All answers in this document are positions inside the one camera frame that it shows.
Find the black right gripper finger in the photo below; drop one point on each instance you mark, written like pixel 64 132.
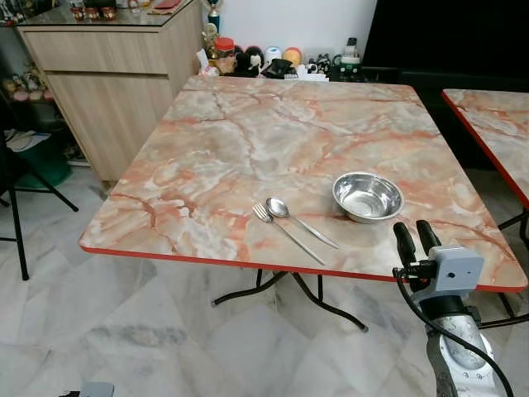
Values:
pixel 427 236
pixel 403 244

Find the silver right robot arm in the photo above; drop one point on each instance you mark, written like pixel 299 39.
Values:
pixel 459 347

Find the stainless steel bowl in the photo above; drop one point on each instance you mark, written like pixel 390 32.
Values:
pixel 368 197

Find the silver metal fork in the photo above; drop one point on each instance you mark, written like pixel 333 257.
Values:
pixel 289 233

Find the silver metal spoon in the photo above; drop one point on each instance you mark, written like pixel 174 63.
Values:
pixel 277 206

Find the marble-print folding table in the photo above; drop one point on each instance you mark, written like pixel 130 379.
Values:
pixel 500 124
pixel 248 141

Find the black-cap green bottle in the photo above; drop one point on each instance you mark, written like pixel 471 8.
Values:
pixel 350 62

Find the black television screen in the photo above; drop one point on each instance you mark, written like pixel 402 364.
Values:
pixel 446 37

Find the orange round ornament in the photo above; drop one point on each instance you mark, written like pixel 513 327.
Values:
pixel 292 56

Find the red-lid jar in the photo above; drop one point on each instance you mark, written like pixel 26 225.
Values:
pixel 224 54

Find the blue gold trophy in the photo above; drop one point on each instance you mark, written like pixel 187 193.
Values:
pixel 214 15

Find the light wooden cabinet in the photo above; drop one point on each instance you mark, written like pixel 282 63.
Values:
pixel 116 91

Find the green plastic bin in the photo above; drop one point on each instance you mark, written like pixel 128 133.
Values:
pixel 45 165

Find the black folding chair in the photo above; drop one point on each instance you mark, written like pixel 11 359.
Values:
pixel 15 215

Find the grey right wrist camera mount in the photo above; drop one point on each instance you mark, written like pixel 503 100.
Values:
pixel 456 269

